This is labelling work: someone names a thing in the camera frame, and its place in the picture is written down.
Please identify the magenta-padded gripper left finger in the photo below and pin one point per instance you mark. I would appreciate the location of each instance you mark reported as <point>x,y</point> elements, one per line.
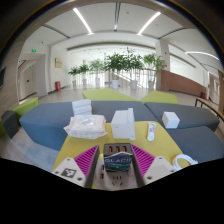
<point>68,171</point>

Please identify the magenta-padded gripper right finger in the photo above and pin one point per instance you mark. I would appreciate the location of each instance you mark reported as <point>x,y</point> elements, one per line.
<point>160,168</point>

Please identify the white tube with red cap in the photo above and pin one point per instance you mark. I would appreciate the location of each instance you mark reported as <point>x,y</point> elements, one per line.
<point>151,131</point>

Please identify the round yellow-green power strip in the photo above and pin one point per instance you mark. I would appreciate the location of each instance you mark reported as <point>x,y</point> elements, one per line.
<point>115,181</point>

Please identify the blue-grey sofa module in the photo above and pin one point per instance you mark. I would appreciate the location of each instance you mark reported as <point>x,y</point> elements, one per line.
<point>200,143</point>

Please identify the pink wet wipes pack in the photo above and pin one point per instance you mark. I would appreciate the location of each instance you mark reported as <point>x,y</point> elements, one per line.
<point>85,126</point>

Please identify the small white cube box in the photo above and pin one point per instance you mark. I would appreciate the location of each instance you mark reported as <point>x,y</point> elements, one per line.
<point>170,120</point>

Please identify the long blue-grey sofa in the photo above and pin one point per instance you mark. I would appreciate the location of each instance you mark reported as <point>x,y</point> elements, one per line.
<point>46,123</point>

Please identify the large white box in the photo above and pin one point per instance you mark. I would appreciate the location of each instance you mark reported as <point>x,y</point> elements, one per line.
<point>121,126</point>

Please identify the blue-grey sofa with white box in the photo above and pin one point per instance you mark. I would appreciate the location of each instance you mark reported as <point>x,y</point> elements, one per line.
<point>196,116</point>

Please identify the small green sofa module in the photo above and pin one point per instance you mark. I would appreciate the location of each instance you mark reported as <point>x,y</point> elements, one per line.
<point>160,97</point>

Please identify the dark grey ottoman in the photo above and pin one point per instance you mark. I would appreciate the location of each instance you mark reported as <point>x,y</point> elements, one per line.
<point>10,123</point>

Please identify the green bench seat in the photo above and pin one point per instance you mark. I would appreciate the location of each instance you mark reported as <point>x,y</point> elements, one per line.
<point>25,107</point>

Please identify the black-framed wooden chair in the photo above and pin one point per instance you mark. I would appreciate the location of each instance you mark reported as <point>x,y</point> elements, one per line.
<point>208,104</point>

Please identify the large green sofa module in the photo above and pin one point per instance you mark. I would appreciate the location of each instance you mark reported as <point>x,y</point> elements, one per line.
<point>106,95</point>

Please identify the red bin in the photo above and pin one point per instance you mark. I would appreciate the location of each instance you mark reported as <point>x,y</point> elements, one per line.
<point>58,86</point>

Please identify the row of potted plants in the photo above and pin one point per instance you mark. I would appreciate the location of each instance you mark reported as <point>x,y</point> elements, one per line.
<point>116,63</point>

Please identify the ceiling strip lights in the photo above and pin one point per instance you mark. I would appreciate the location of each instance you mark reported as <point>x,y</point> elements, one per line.
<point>83,21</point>

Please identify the framed wall picture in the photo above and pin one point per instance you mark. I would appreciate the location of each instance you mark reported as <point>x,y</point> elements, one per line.
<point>58,63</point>

